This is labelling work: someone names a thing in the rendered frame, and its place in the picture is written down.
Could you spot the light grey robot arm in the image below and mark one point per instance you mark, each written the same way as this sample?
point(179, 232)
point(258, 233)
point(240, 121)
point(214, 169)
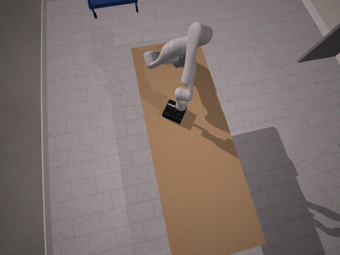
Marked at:
point(198, 34)

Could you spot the black lighting desk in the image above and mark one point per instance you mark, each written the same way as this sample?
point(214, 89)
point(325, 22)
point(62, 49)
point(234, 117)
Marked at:
point(169, 112)

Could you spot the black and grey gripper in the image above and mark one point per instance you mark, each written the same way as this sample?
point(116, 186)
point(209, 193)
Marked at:
point(180, 111)

